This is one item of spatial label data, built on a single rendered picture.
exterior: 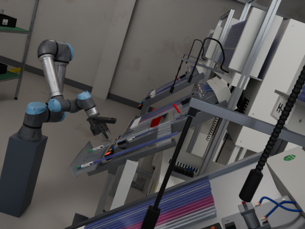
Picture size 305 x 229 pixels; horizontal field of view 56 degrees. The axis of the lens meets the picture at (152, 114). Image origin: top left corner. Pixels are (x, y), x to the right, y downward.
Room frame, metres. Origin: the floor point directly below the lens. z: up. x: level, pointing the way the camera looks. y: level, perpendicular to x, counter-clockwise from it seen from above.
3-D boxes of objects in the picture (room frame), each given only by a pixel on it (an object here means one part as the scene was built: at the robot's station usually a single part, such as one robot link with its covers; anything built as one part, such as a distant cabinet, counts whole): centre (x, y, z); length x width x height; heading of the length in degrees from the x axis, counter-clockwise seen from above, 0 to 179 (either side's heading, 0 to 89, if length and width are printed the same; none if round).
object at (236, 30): (1.87, -0.37, 1.52); 0.51 x 0.13 x 0.27; 0
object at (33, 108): (1.73, 0.71, 0.72); 0.13 x 0.12 x 0.14; 147
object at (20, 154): (1.72, 0.71, 0.28); 0.18 x 0.18 x 0.55; 3
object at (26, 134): (1.72, 0.71, 0.60); 0.15 x 0.15 x 0.10
